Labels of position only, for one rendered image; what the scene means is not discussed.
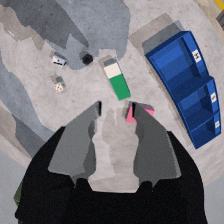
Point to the pink square pad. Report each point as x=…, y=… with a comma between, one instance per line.
x=129, y=114

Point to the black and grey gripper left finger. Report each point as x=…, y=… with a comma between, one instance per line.
x=68, y=155

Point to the blue rack of bins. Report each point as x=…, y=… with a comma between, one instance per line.
x=185, y=75

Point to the white die with black pips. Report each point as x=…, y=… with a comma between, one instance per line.
x=59, y=86

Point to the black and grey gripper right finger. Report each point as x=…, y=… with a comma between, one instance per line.
x=162, y=159

